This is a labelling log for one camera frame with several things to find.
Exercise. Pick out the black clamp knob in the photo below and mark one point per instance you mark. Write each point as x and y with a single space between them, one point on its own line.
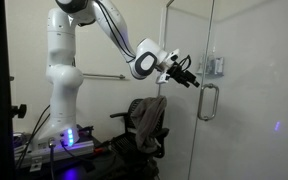
20 111

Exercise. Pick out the grey towel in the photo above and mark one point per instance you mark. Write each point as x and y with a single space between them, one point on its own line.
147 123

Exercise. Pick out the chrome wall towel bar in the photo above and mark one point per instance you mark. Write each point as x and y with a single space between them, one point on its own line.
104 76

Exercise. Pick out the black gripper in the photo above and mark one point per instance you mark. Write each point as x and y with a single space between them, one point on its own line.
179 73

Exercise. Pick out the black vertical stand pole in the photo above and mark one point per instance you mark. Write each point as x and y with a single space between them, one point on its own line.
0 83

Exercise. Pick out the chrome shower caddy shelf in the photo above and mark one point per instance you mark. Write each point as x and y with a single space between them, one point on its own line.
214 65

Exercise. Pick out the black mesh office chair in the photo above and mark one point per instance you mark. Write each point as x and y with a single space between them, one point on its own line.
124 146

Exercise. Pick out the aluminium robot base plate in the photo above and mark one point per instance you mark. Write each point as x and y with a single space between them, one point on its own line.
57 151

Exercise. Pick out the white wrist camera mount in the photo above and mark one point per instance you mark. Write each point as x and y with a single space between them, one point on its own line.
170 56

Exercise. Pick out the fixed glass shower panel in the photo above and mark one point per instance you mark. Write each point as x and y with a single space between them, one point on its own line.
180 110

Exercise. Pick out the frosted glass shower door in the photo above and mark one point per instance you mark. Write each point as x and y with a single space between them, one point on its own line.
257 100

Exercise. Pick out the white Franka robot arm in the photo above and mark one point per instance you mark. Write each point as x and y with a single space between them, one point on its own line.
62 66

